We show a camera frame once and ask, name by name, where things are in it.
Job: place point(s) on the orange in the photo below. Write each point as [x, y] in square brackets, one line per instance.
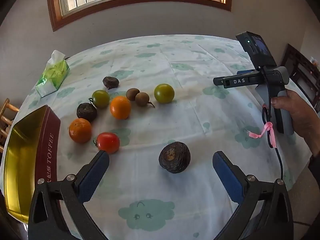
[120, 107]
[80, 130]

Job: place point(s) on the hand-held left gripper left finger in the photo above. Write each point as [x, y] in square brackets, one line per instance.
[93, 177]

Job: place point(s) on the red tomato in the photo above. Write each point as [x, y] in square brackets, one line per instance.
[108, 142]

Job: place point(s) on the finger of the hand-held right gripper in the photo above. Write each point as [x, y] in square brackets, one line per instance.
[235, 81]
[246, 72]

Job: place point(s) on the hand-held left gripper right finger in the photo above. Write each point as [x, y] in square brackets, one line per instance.
[228, 177]

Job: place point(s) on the dark wooden furniture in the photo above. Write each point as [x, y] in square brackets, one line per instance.
[300, 67]

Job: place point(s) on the large dark water chestnut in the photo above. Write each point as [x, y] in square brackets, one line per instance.
[175, 157]

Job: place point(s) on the pink ribbon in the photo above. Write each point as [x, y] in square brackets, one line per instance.
[271, 132]

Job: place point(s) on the person's right hand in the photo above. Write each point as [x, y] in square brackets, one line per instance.
[300, 115]

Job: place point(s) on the green tissue pack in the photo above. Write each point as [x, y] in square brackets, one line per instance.
[52, 73]

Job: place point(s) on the red gold tin box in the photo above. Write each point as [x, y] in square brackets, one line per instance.
[22, 160]

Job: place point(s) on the brown longan with stem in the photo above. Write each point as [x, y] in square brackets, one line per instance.
[142, 99]

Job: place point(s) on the green tomato with stem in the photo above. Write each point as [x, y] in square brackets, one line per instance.
[100, 99]

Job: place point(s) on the wooden chair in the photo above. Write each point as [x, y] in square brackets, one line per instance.
[6, 120]

